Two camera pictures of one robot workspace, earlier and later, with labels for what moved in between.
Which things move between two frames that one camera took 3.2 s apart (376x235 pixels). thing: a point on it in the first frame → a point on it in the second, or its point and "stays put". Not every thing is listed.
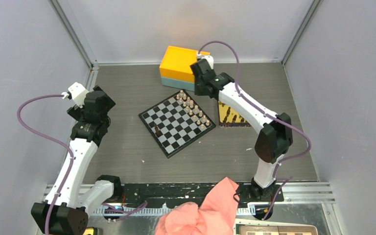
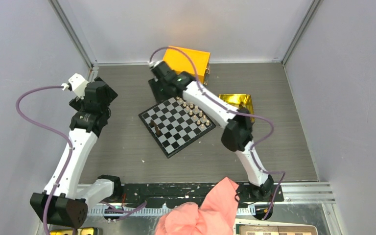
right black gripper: (197, 91) → (154, 84)
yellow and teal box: (175, 68) stays put
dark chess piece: (157, 132) stays put
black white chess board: (175, 123) stays put
